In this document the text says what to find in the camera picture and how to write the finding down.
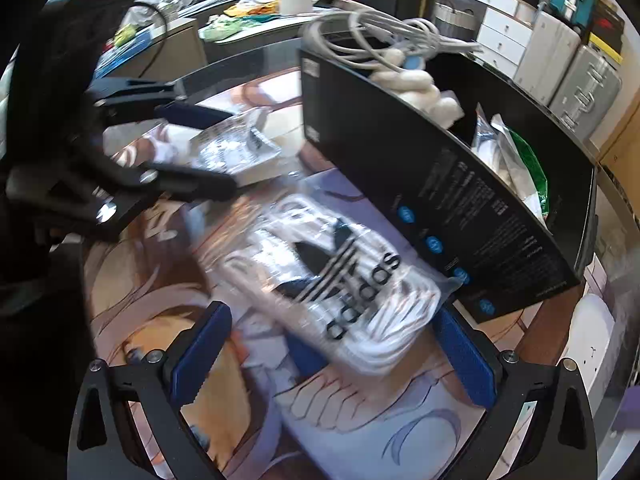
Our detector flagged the white and blue plush toy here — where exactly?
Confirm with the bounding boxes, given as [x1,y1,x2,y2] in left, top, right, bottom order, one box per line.
[370,50,463,126]

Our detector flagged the white cat-shaped pad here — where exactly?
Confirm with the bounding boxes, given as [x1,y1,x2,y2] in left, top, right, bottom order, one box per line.
[570,292,618,401]

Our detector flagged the black cardboard box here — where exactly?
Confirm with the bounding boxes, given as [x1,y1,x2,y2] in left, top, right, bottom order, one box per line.
[298,47,598,323]

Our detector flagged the printed cartoon table mat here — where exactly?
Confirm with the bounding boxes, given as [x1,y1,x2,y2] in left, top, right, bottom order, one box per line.
[82,75,591,480]

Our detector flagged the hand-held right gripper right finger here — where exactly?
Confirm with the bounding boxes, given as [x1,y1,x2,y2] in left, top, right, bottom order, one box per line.
[432,305,598,480]

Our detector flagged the white drawer unit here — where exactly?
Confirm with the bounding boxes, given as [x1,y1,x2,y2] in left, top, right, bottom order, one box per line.
[476,7,533,78]

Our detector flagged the silver suitcase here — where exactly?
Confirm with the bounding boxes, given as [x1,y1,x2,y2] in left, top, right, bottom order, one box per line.
[547,45,623,133]

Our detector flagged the clear packet white contents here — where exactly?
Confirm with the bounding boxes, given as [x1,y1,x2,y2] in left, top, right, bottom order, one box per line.
[190,107,283,186]

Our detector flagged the green plastic bag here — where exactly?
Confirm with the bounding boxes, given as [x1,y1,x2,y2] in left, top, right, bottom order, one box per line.
[207,15,241,41]

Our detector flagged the green label packet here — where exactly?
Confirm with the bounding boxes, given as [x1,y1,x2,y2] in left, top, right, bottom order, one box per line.
[492,115,551,221]

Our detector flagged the black cable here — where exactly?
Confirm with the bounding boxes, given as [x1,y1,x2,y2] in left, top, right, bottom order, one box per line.
[127,2,168,81]

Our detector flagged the yellow plastic bag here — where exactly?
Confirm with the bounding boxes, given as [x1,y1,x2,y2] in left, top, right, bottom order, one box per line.
[224,2,278,18]

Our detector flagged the stack of shoe boxes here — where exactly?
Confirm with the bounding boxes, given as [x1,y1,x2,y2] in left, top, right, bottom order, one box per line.
[587,0,626,63]

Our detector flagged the beige side table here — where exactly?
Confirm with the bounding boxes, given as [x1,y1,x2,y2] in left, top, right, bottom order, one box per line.
[95,17,208,81]

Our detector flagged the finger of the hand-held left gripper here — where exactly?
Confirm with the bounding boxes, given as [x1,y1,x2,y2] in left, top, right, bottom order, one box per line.
[85,77,236,127]
[7,155,238,233]

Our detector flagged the white charger cable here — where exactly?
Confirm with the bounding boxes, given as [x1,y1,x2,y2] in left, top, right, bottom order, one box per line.
[302,10,483,68]

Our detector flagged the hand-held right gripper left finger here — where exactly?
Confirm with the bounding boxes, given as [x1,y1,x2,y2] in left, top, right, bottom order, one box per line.
[67,301,233,480]

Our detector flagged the tan wooden door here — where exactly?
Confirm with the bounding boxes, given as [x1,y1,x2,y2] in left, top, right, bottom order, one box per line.
[597,105,640,171]

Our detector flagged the woven storage basket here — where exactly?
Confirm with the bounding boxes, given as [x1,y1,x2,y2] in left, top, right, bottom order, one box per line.
[432,2,473,41]

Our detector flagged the beige cabinet with white top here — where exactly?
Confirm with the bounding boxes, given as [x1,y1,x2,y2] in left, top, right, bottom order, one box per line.
[197,5,351,66]

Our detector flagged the white laces bag black print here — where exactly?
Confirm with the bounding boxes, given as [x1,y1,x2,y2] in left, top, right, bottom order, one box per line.
[200,192,463,376]

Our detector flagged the white suitcase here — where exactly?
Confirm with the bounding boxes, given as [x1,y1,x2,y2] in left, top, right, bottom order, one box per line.
[514,10,583,103]

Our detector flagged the purple yoga mat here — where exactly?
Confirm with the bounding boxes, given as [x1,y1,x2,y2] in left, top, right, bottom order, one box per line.
[612,385,640,431]

